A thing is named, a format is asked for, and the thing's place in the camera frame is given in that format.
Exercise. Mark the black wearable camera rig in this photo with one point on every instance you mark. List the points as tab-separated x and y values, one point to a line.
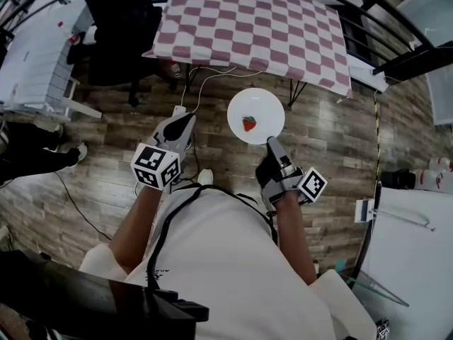
88	296

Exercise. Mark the white flat board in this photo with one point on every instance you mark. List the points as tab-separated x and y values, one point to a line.
364	78

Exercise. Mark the person's left forearm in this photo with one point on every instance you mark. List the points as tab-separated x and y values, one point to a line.
138	225

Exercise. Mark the black mesh office chair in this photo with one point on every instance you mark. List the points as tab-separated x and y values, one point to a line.
120	30

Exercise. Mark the clear bottle with red cap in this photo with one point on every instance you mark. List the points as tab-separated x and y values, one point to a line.
176	70

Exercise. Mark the white packs with red print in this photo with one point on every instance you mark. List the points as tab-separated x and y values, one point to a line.
433	177

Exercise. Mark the black curved metal railing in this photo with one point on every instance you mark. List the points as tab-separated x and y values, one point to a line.
407	60

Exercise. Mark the black bag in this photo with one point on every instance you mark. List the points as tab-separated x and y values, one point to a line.
400	179

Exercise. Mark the white power strip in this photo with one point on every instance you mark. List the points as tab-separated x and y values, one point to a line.
178	110

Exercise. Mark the yellow black hazard tape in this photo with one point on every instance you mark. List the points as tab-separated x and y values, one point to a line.
378	136

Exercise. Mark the red strawberry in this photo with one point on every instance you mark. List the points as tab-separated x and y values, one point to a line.
249	124

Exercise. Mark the white grid-cloth table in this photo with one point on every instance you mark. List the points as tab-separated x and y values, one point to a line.
32	59

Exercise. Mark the person's right forearm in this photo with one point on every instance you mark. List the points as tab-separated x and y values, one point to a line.
293	236

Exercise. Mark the white round plate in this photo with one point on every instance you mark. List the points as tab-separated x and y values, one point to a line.
262	105

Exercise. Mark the person's left white shoe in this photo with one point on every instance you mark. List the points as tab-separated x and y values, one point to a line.
205	176

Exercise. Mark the person's white shirt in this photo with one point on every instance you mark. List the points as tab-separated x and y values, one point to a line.
219	260

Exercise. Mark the red white checkered table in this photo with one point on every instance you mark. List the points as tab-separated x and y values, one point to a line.
247	20

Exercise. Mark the red and white cup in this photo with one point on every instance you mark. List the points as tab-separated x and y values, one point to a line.
74	39

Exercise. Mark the white wooden chair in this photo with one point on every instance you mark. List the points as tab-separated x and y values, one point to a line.
83	109

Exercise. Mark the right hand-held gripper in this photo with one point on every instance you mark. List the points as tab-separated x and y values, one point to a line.
279	182

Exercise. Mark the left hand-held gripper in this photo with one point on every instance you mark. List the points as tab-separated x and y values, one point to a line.
155	166

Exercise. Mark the white side table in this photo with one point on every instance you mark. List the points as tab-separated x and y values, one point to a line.
407	260

